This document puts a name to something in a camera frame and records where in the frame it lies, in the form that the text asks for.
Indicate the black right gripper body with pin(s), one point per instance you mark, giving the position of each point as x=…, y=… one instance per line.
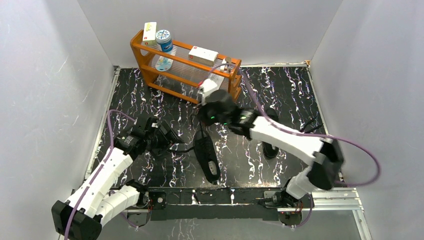
x=207, y=117

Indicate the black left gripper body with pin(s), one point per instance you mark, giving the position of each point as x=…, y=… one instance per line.
x=167, y=133

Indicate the black canvas shoe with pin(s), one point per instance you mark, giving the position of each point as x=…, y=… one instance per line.
x=206, y=156
x=270, y=151

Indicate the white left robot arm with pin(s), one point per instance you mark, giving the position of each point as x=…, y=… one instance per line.
x=83, y=215

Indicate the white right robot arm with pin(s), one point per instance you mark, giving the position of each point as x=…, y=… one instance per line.
x=323, y=156

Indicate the white rectangular box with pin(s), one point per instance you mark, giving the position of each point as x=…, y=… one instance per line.
x=202, y=56

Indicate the orange wooden shelf rack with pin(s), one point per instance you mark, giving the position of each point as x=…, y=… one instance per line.
x=183, y=78

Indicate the light blue round disc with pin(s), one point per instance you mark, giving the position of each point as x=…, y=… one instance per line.
x=163, y=64

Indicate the blue lidded round jar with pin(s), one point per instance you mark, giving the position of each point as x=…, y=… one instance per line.
x=164, y=40

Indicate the white yellow carton box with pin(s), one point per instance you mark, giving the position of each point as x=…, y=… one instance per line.
x=149, y=34

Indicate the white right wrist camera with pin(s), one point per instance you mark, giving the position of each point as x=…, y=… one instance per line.
x=210, y=84

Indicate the aluminium frame rail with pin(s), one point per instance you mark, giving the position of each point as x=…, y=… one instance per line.
x=337, y=199

